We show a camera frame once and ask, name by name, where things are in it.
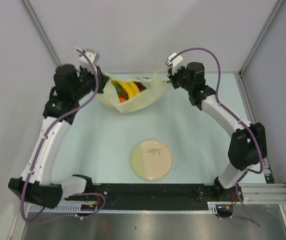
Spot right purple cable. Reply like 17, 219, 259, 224
167, 47, 264, 227

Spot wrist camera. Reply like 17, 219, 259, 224
165, 52, 184, 75
75, 47, 100, 68

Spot purple cable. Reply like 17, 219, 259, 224
167, 47, 264, 227
20, 48, 107, 226

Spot white cable duct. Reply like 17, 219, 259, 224
29, 202, 220, 214

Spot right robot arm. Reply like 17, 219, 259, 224
167, 62, 267, 201

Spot green fake fruit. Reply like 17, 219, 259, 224
111, 80, 124, 95

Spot pale green plastic bag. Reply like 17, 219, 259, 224
96, 69, 172, 114

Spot fake dark grapes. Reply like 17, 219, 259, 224
122, 81, 146, 100

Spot yellow fake banana bunch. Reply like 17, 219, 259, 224
117, 81, 140, 99

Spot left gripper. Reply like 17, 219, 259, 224
72, 64, 110, 101

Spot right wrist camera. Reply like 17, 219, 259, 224
165, 52, 184, 75

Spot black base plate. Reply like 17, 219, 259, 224
64, 182, 245, 217

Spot pink ceramic plate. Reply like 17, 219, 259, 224
130, 140, 174, 182

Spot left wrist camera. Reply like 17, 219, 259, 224
75, 47, 100, 68

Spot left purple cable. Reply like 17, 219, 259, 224
20, 48, 107, 226

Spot orange fake fruit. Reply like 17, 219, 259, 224
119, 96, 128, 103

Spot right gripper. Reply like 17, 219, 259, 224
168, 64, 194, 92

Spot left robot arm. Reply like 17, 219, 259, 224
8, 64, 109, 209

